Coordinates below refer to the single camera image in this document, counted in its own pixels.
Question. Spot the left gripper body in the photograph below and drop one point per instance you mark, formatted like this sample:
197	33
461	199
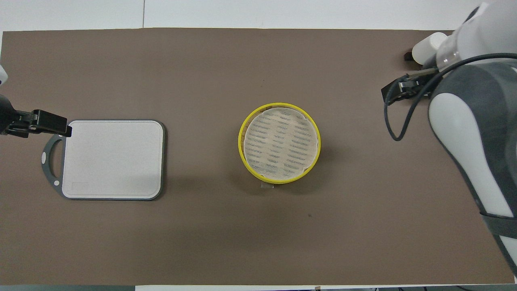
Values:
6	117

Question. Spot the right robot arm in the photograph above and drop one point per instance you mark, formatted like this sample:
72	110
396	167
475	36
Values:
456	133

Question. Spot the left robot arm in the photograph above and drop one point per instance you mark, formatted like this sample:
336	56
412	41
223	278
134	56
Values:
2	75

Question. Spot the perforated white steamer liner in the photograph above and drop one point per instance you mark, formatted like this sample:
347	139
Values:
280	143

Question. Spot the yellow round steamer basket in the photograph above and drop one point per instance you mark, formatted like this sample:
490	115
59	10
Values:
242	150

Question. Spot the white cutting board grey rim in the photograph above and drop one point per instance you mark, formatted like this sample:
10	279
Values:
113	159

